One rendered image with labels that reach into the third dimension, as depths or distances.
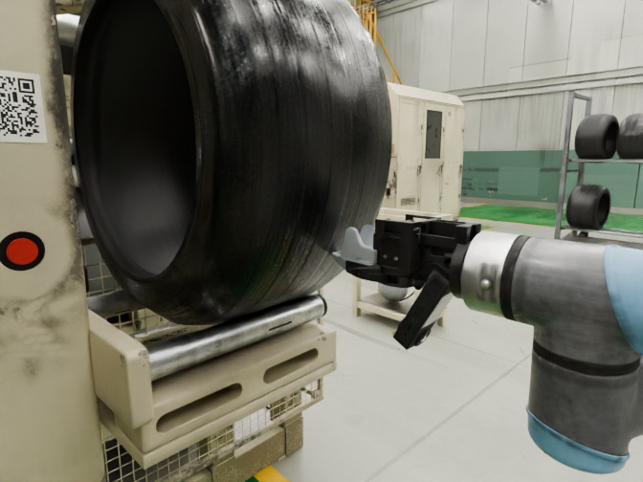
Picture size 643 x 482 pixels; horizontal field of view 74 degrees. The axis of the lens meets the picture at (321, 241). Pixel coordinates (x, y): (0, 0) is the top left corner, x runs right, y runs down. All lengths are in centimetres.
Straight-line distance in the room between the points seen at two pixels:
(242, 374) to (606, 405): 44
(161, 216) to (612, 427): 86
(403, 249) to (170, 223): 62
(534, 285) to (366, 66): 36
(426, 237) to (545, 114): 1152
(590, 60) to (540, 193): 307
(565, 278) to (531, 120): 1168
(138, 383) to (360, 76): 47
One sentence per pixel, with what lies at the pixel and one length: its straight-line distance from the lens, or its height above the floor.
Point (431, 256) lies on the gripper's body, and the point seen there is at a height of 105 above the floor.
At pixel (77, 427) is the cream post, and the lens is 69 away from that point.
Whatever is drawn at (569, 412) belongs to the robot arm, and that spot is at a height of 93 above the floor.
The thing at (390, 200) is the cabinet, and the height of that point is 65.
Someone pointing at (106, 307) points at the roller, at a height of 90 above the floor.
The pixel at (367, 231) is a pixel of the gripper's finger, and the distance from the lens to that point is 61.
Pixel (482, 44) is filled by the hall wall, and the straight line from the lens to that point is 1298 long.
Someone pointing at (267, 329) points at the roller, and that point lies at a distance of 70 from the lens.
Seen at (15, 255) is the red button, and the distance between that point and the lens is 59.
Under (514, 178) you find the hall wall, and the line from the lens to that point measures 1211.
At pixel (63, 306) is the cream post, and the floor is 98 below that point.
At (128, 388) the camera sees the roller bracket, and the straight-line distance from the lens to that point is 56.
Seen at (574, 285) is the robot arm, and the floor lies 105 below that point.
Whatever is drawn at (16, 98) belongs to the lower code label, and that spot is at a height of 123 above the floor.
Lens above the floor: 116
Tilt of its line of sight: 11 degrees down
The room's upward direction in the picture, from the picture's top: straight up
